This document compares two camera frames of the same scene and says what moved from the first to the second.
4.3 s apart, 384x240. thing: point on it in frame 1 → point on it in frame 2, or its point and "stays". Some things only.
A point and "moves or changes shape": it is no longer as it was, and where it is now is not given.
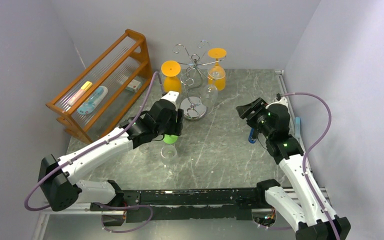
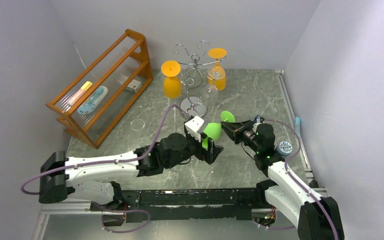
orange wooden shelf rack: (93, 100) stays
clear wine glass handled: (209, 94) stays
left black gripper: (177, 126) → (213, 151)
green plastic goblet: (170, 139) moves or changes shape
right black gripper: (254, 115) → (237, 131)
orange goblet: (216, 76) stays
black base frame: (138, 206) stays
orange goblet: (170, 69) stays
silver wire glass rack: (193, 106) stays
